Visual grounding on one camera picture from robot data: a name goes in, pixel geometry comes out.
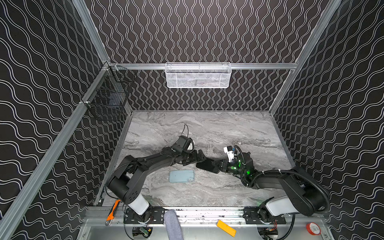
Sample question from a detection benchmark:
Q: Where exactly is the black phone case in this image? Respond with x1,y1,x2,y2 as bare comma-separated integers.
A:
196,159,223,174

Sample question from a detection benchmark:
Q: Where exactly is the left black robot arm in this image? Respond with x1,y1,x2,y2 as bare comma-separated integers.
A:
106,136,207,216

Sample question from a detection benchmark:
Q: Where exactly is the red tape roll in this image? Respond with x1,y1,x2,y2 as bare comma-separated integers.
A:
306,223,321,236

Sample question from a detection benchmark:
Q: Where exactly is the white wire basket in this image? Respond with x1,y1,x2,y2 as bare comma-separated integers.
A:
165,62,232,89

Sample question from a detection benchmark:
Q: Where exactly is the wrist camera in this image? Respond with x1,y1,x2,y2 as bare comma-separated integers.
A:
224,146,236,163
187,141,195,151

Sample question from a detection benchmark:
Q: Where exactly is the orange handled wrench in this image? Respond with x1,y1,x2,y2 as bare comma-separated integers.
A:
105,200,121,226

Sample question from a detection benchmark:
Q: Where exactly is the yellow block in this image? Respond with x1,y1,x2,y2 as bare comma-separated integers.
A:
217,220,237,237

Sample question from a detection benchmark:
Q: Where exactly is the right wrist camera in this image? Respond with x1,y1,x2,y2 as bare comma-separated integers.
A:
224,146,236,163

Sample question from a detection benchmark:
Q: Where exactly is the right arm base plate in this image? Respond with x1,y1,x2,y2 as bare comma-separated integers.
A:
242,207,287,225

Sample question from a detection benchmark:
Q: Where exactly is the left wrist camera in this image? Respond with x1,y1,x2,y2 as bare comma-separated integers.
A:
187,141,195,151

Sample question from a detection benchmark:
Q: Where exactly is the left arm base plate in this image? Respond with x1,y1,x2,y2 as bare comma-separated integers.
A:
124,206,166,225

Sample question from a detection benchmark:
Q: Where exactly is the black wire basket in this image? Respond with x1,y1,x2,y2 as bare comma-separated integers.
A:
85,64,137,122

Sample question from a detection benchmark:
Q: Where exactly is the light green phone case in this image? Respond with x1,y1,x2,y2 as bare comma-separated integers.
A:
169,170,195,183

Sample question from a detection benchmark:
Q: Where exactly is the grey cloth roll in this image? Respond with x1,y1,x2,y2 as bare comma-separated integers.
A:
164,210,184,240

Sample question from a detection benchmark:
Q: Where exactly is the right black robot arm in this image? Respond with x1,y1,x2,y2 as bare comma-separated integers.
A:
219,153,331,221

